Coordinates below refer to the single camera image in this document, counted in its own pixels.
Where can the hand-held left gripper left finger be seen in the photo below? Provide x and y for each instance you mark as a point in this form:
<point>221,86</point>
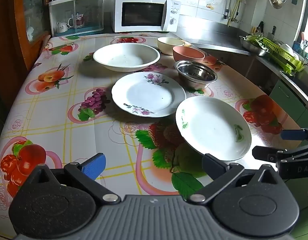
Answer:
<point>94,167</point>

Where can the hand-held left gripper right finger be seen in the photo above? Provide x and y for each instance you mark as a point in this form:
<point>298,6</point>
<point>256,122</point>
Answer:
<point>211,164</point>

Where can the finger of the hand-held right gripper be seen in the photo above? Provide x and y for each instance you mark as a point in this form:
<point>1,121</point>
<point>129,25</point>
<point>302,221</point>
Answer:
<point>265,154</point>
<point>292,135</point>

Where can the green print white plate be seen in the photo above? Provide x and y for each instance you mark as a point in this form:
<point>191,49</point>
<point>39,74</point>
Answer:
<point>213,127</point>

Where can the stainless steel bowl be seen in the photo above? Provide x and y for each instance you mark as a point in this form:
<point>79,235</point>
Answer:
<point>195,76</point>

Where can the floral white plate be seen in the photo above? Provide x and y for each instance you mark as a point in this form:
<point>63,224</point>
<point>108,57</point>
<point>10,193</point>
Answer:
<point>149,95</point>

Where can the pink bowl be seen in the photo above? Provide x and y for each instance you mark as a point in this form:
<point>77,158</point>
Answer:
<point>187,54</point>

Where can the large white bowl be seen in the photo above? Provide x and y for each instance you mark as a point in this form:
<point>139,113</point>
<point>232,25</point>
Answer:
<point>126,57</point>

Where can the green cabinet door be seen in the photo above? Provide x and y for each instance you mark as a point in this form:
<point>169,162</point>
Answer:
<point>291,100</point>

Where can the fruit print tablecloth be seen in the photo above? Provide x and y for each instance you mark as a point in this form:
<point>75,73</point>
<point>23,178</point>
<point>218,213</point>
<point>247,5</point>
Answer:
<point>69,130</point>

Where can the green dish rack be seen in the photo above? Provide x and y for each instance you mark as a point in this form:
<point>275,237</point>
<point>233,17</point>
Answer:
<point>281,55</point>

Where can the white dishes in rack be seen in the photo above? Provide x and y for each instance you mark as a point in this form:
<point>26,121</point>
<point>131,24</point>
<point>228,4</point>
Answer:
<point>288,51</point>

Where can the steel basin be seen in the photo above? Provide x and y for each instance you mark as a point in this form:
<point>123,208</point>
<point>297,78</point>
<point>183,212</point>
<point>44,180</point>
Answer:
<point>256,50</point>

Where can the green leafy vegetables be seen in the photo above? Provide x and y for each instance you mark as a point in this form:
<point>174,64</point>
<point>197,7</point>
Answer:
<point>255,40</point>

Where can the stainless steel counter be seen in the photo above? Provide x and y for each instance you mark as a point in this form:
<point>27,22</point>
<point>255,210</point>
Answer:
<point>218,33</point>

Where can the cream bowl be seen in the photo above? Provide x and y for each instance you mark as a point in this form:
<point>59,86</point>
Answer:
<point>169,45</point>

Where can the yellow hanging chopsticks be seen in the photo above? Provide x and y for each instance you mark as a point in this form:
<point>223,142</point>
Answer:
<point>236,7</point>

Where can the dark print mug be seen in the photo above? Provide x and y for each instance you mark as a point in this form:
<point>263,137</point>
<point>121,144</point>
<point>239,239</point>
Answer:
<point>78,21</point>

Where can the white plastic storage cabinet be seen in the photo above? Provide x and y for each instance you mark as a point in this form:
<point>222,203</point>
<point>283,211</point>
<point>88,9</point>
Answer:
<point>94,10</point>

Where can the white microwave oven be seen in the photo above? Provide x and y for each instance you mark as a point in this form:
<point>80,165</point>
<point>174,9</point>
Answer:
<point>144,13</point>

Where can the wooden glass door cabinet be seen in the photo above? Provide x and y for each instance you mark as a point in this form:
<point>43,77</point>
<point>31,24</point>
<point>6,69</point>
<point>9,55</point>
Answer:
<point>31,17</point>

